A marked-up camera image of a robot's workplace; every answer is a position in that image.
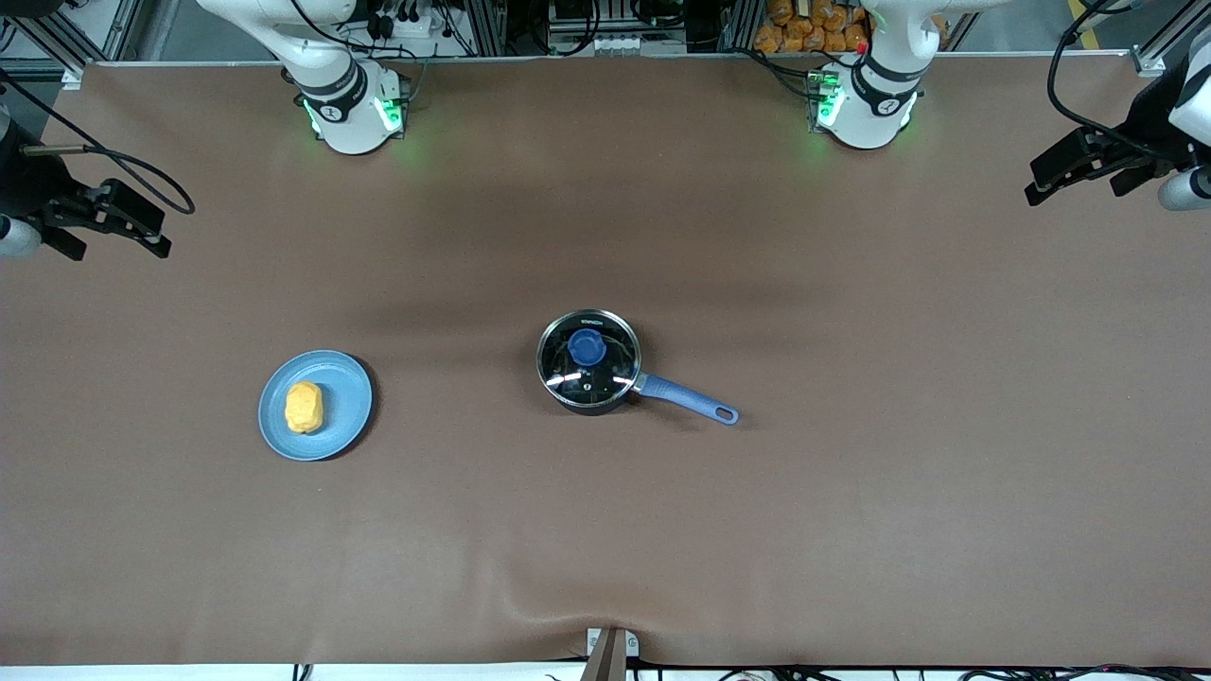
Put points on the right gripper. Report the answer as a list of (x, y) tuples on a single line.
[(28, 184)]

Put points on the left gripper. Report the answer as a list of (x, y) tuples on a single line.
[(1147, 134)]

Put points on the yellow potato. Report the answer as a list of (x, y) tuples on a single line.
[(304, 408)]

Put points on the glass lid with blue knob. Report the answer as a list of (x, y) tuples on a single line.
[(587, 348)]

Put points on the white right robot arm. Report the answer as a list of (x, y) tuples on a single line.
[(350, 104)]

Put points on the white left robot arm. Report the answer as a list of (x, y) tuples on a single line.
[(866, 104)]

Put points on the blue round plate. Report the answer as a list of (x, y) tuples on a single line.
[(345, 397)]

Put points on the bag of orange items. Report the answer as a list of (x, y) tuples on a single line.
[(804, 28)]

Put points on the white power strip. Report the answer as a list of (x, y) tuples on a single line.
[(416, 24)]

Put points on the brown table mat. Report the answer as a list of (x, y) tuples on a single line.
[(851, 520)]

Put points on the grey metal device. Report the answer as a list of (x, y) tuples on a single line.
[(596, 43)]

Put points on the aluminium frame strut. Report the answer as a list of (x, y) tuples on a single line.
[(1149, 61), (43, 43)]

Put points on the aluminium profile post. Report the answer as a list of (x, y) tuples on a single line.
[(605, 662)]

